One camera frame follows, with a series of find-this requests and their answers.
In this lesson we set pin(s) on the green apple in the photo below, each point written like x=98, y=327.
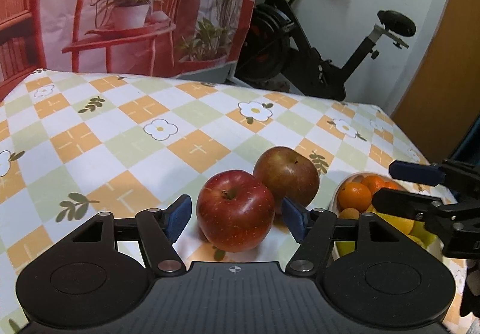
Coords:
x=345, y=247
x=421, y=236

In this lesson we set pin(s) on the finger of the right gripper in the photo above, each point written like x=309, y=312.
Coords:
x=416, y=173
x=411, y=205

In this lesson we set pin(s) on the printed backdrop cloth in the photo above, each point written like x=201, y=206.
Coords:
x=163, y=38

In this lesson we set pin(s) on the dark red apple right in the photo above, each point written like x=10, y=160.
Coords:
x=286, y=173

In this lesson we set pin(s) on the small brown longan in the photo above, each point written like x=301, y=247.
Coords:
x=349, y=213

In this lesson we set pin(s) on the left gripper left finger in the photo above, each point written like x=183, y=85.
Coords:
x=156, y=231

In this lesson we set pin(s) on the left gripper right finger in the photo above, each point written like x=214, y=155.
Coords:
x=316, y=231

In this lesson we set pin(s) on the orange tangerine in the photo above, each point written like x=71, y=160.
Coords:
x=392, y=185
x=373, y=183
x=354, y=195

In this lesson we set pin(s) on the red apple left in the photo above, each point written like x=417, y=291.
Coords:
x=235, y=211

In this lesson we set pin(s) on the yellow lemon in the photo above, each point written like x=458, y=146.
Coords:
x=404, y=225

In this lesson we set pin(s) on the checkered floral tablecloth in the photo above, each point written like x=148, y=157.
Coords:
x=74, y=145

